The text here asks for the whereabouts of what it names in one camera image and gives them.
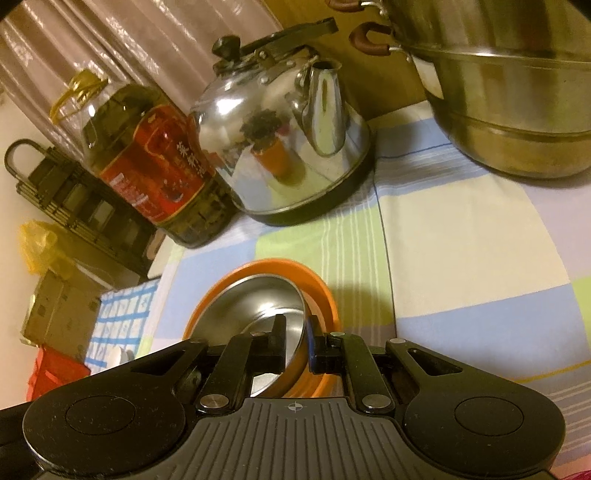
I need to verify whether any cooking oil bottle red label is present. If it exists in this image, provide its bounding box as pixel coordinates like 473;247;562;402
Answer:
50;69;238;250

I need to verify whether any checked tablecloth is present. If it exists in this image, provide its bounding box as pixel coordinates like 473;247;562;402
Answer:
147;99;591;480

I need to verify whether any yellow plastic bag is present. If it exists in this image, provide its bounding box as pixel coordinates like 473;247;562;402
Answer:
17;220;77;280

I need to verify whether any stainless steel bowl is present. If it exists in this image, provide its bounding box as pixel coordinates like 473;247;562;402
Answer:
191;274;309;398

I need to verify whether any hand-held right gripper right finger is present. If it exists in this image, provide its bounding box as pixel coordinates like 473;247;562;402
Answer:
307;316;485;413

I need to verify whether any stainless steel steamer pot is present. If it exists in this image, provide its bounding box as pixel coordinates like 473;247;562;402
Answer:
329;0;591;180

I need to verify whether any cardboard box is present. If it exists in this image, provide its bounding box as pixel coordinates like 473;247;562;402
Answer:
21;268;102;363

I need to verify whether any blue checked cloth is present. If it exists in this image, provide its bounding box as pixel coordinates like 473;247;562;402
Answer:
85;277;162;370

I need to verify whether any stainless steel kettle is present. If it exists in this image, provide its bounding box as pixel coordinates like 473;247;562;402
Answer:
189;17;376;227

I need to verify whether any wooden panel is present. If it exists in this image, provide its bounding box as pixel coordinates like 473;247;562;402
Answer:
263;0;428;118

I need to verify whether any red box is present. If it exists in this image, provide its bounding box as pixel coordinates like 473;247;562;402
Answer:
25;345;90;402

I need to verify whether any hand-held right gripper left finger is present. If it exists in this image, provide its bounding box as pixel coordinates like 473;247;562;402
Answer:
99;313;286;415

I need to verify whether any translucent curtain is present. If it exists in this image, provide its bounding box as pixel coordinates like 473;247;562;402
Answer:
0;0;278;153

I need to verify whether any orange plastic bowl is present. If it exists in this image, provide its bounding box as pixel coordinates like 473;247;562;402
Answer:
181;259;341;398

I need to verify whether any black metal rack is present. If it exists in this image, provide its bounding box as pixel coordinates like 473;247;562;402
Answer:
4;138;160;278

